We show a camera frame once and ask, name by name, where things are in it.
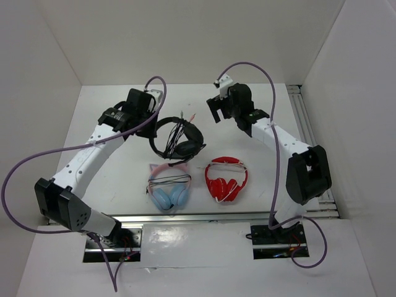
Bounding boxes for black wired headphones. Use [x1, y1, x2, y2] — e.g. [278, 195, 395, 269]
[149, 113, 206, 167]

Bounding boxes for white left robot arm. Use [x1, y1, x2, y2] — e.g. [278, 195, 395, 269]
[35, 88, 163, 247]

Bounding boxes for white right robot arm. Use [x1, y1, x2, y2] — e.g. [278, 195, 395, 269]
[207, 80, 332, 243]

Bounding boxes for pink blue cat-ear headphones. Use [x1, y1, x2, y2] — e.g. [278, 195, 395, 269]
[146, 163, 192, 212]

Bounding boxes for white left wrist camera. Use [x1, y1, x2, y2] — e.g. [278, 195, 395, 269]
[144, 89, 163, 112]

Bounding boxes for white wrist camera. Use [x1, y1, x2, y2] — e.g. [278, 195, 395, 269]
[144, 89, 163, 112]
[213, 74, 234, 98]

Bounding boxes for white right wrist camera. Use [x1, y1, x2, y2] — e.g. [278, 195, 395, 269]
[213, 74, 234, 98]

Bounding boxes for red headphones white cable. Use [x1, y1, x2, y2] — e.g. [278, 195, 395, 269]
[196, 157, 249, 204]

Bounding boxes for aluminium rail front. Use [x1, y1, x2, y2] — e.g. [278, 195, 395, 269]
[111, 210, 341, 231]

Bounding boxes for aluminium rail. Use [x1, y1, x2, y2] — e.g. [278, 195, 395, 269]
[286, 85, 338, 212]
[111, 210, 341, 231]

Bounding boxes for aluminium rail right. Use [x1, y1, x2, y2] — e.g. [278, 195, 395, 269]
[286, 85, 338, 212]

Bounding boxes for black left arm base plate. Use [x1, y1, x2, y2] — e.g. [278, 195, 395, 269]
[82, 224, 143, 263]

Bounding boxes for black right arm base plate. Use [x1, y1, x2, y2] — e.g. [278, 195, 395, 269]
[245, 224, 309, 260]

